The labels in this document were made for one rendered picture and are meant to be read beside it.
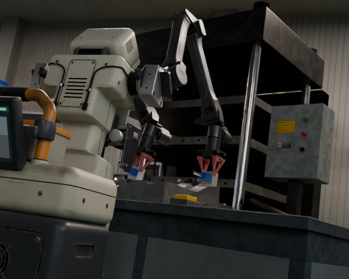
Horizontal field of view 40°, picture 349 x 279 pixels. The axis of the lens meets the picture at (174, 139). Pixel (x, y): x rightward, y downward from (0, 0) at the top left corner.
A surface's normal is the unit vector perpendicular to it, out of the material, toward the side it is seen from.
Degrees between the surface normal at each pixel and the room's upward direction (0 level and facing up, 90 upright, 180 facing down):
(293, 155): 90
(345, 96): 90
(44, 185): 90
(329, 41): 90
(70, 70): 82
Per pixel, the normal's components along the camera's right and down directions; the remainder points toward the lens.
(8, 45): -0.33, -0.24
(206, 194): 0.77, -0.01
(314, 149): -0.62, -0.25
